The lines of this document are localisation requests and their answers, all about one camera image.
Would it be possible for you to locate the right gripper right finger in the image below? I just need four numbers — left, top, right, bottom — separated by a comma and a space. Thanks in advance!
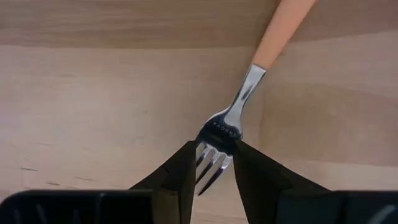
233, 139, 398, 224

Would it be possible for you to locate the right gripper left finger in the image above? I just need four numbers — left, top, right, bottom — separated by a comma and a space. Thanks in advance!
0, 140, 197, 224

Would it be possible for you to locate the orange-handled fork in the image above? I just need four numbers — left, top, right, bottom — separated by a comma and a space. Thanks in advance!
194, 0, 318, 197

